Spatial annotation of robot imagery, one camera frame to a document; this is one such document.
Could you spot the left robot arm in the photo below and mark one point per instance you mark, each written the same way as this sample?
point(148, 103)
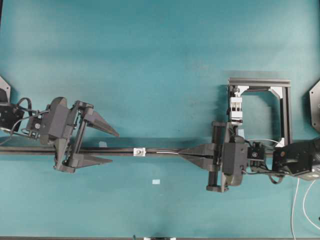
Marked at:
point(11, 117)

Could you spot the white corner bracket lower right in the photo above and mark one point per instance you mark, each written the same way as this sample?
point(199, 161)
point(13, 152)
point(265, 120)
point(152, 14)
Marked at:
point(280, 143)

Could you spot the clear tape patch near rail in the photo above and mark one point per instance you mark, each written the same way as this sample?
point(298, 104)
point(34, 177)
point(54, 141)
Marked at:
point(103, 144)

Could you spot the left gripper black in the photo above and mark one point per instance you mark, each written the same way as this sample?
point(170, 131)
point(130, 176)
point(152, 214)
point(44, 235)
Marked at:
point(57, 126)

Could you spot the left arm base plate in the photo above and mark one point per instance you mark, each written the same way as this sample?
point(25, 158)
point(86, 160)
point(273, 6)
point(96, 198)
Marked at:
point(5, 93)

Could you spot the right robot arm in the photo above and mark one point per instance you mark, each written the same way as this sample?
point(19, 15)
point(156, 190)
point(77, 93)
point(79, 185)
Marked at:
point(300, 160)

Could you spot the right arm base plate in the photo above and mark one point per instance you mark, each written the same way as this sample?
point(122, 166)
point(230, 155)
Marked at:
point(314, 100)

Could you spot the pale tape patch on mat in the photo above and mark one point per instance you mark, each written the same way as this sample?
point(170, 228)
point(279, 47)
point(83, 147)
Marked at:
point(156, 181)

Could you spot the white wire clamp block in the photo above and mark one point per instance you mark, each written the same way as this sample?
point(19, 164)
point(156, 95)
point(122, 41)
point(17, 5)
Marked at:
point(235, 111)

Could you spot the long black aluminium rail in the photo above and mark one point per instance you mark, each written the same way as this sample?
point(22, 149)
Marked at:
point(95, 151)

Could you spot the white corner bracket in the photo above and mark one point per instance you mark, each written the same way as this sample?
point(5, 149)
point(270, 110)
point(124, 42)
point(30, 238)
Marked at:
point(239, 90)
point(276, 91)
point(280, 143)

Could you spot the white corner bracket upper right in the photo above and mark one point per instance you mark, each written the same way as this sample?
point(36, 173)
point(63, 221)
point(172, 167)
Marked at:
point(276, 91)

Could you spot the white bracket with hole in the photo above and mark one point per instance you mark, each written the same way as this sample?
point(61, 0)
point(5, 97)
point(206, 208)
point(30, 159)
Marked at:
point(139, 152)

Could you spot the black rectangular aluminium frame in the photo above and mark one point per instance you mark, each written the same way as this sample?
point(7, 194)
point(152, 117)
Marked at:
point(262, 85)

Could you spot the white corner bracket upper left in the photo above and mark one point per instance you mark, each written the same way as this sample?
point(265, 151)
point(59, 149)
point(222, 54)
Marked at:
point(239, 90)

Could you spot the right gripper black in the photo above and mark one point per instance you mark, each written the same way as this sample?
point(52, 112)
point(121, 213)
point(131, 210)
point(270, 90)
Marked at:
point(230, 157)

